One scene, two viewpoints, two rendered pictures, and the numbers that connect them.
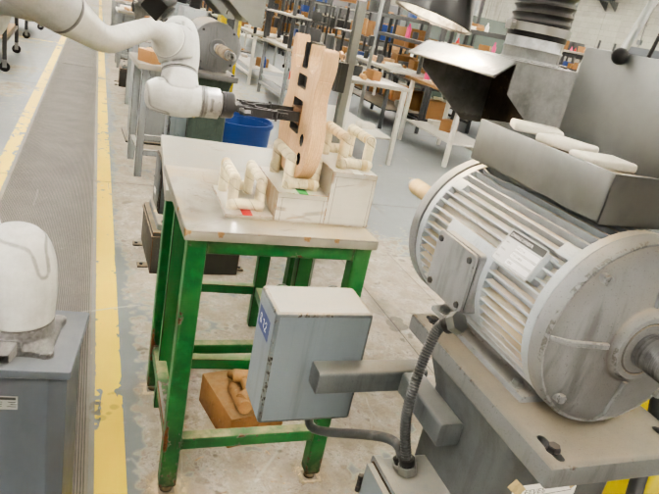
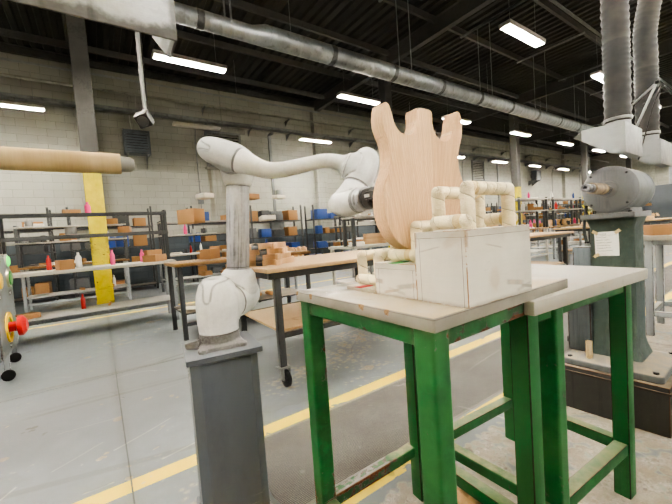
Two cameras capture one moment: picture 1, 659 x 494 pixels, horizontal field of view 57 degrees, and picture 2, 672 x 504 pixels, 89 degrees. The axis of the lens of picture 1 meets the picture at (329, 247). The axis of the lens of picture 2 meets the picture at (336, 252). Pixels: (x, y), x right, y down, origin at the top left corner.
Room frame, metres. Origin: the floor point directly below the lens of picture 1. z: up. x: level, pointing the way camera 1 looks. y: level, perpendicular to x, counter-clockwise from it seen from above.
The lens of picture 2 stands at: (1.44, -0.76, 1.11)
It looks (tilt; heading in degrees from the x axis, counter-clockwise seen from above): 3 degrees down; 79
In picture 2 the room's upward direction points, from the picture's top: 4 degrees counter-clockwise
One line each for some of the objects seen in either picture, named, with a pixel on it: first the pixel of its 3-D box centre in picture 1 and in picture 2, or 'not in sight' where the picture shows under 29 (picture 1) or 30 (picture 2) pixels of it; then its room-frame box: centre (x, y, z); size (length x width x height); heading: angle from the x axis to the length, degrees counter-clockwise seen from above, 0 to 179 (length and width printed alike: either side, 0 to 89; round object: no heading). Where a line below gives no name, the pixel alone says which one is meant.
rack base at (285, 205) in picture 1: (289, 194); (428, 274); (1.89, 0.16, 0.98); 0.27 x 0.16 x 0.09; 23
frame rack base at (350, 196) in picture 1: (336, 186); (474, 262); (1.95, 0.02, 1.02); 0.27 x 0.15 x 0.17; 23
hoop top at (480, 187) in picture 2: (361, 134); (488, 188); (1.97, -0.03, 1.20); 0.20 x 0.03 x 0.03; 22
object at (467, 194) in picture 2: (368, 156); (467, 208); (1.89, -0.06, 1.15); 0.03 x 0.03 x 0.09
